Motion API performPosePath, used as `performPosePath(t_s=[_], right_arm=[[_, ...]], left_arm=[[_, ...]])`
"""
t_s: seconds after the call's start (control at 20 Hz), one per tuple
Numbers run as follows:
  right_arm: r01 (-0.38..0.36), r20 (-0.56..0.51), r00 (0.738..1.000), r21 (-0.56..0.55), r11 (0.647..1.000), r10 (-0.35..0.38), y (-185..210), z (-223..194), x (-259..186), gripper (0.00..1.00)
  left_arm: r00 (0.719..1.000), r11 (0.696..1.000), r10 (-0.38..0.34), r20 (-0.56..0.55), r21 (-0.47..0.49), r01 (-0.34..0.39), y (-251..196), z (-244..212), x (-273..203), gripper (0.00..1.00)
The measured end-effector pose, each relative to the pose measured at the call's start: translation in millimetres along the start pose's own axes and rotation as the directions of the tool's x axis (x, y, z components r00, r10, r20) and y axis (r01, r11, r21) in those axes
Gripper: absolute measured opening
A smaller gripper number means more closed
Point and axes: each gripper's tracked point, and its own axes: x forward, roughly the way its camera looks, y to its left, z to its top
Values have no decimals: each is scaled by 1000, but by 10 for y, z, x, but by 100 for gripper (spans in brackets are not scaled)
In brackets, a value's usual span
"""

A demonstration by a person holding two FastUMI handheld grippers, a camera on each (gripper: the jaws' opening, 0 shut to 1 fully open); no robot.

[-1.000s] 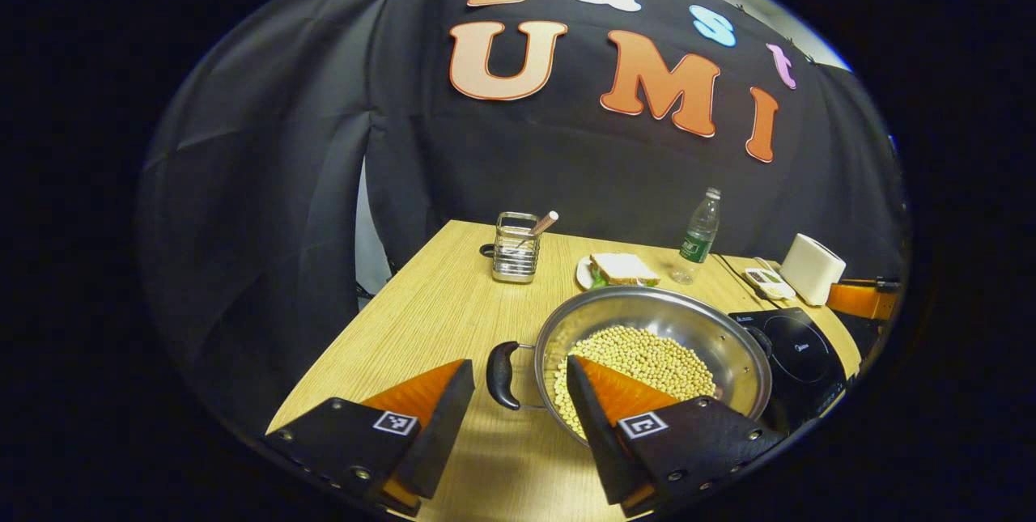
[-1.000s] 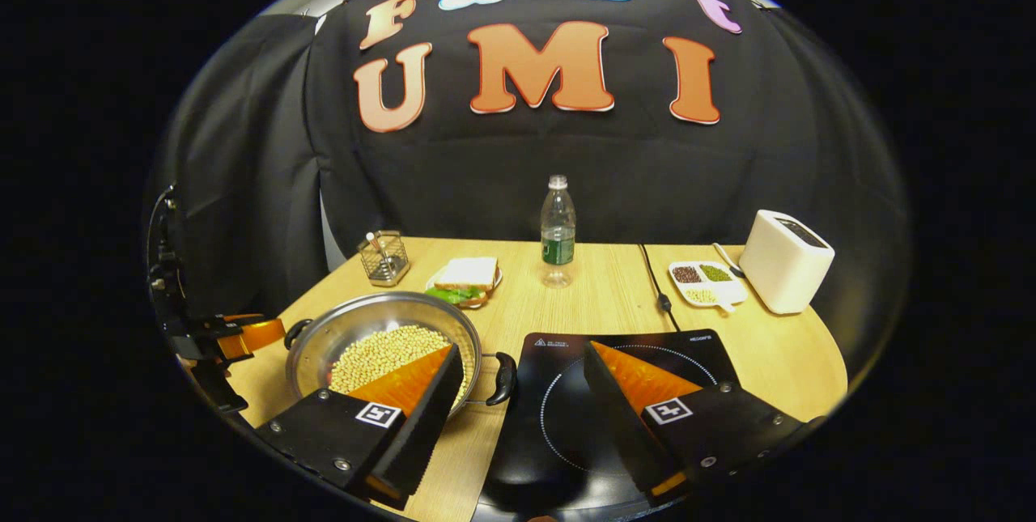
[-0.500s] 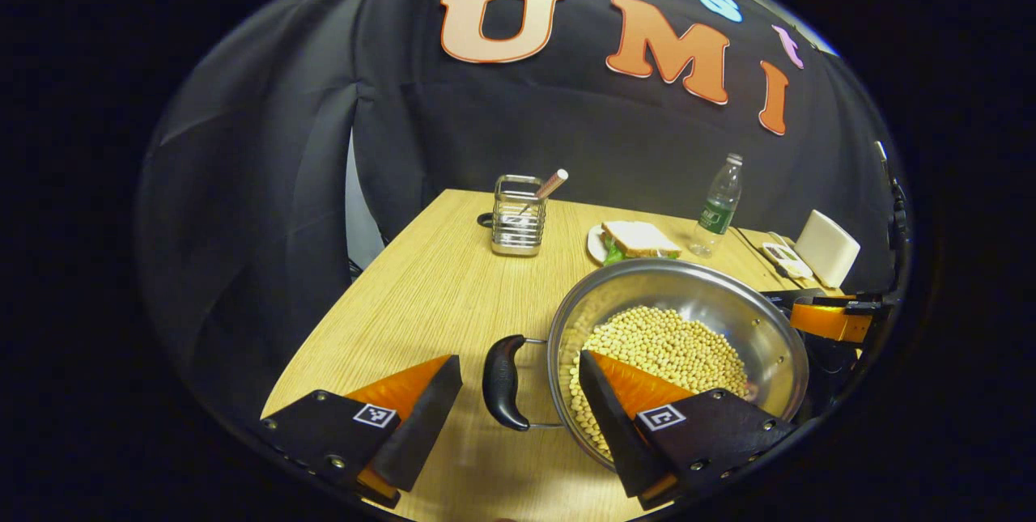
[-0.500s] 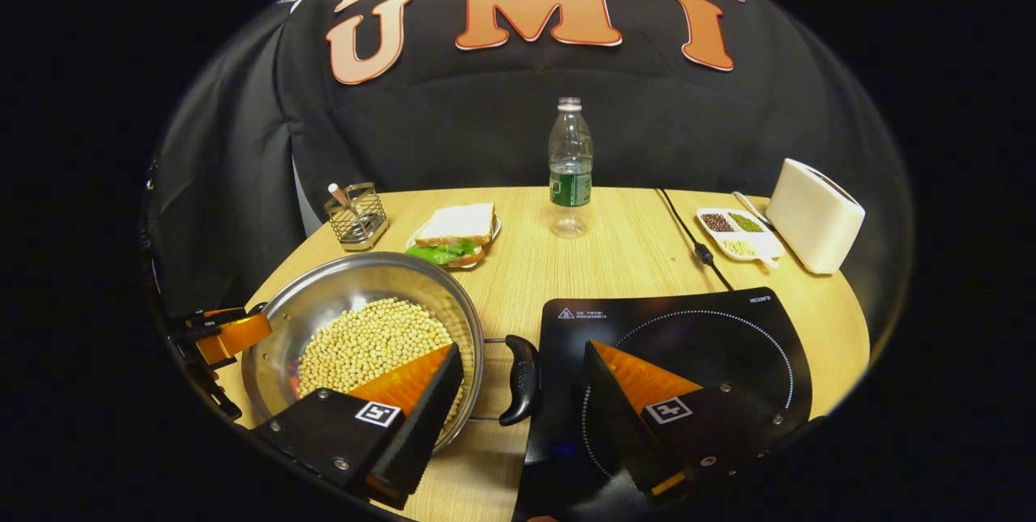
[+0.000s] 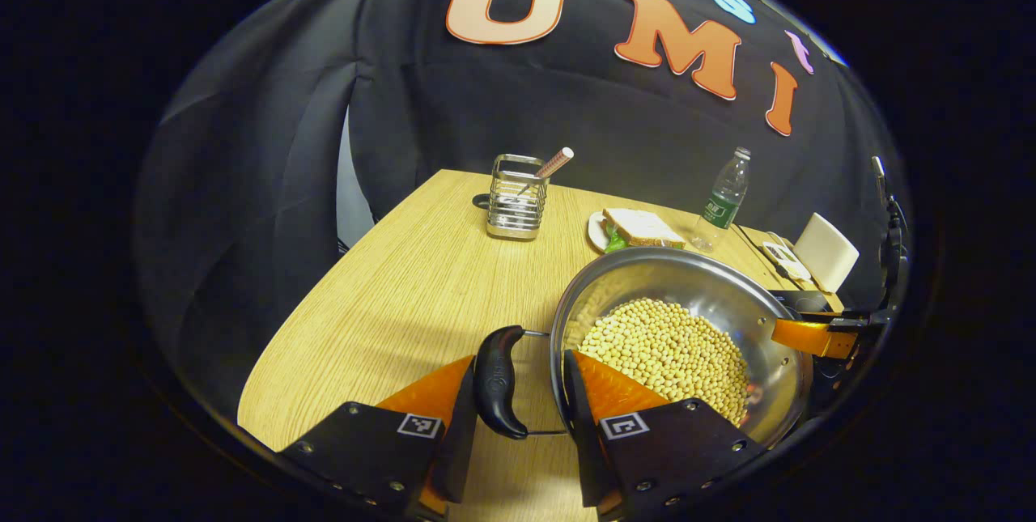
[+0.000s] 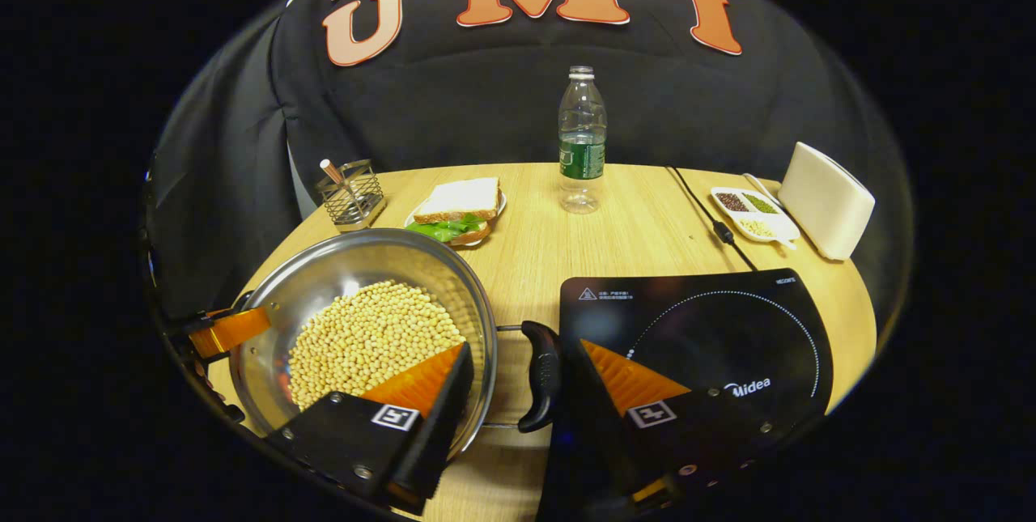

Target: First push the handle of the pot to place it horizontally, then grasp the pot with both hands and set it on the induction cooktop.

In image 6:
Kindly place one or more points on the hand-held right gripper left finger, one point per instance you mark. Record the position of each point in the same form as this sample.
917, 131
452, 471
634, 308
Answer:
449, 425

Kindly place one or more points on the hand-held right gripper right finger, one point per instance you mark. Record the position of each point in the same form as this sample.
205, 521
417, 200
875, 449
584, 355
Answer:
615, 449

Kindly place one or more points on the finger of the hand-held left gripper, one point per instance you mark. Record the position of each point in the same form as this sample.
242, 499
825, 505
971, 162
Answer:
231, 332

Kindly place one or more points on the stainless steel pot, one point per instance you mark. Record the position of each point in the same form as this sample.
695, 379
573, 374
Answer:
348, 263

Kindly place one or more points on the black induction cooktop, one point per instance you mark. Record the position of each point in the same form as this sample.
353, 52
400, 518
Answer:
728, 328

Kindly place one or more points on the pile of soybeans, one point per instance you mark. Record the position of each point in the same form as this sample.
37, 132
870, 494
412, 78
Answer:
364, 336

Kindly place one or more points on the brown stick with white tip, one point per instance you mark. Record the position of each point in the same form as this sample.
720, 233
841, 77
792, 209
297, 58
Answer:
333, 174

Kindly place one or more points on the sandwich with lettuce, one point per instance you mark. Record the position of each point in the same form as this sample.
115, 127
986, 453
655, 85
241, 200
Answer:
460, 202

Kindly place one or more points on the white divided dish with grains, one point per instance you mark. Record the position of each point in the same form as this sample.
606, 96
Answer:
754, 214

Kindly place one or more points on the clear plastic water bottle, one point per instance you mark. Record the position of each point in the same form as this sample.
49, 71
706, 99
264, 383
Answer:
582, 158

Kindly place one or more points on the black backdrop cloth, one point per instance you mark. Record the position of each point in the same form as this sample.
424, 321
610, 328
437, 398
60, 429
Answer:
453, 101

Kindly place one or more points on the white rounded box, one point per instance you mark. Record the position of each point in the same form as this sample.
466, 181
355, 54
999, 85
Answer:
825, 202

